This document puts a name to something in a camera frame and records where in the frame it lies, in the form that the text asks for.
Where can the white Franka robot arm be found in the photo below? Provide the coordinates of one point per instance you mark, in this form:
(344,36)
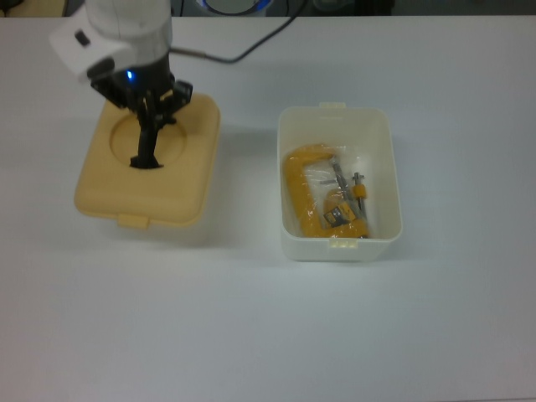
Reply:
(125,21)

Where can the white plastic tool case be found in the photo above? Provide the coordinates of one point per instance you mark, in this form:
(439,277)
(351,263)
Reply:
(335,253)

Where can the yellow clamp tool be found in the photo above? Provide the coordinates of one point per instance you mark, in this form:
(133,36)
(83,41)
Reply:
(295,184)

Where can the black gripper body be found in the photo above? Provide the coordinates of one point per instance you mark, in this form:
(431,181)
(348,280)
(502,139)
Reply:
(125,90)

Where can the clear plastic bag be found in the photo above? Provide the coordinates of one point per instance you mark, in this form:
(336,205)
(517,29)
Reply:
(352,157)

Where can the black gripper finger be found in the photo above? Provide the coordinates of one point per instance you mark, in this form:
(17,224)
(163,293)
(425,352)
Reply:
(182,93)
(144,130)

